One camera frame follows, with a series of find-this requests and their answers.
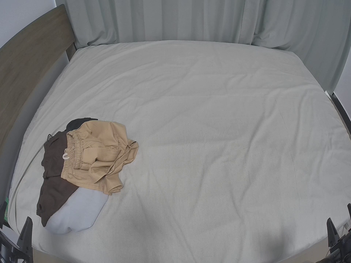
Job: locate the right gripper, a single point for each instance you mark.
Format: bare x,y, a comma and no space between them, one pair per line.
342,246

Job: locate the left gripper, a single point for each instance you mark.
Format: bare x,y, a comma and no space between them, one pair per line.
12,253

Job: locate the beige shorts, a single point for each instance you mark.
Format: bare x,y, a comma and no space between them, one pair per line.
96,146

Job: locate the bed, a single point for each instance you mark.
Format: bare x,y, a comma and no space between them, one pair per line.
205,133

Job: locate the white garment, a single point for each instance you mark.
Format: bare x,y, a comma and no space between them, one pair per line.
76,212

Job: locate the brown garment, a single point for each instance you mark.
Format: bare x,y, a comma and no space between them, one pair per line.
54,179

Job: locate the black garment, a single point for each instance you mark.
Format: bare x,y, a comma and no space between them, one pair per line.
75,124

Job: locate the pale green curtain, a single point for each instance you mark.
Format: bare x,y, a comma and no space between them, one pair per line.
164,9
301,15

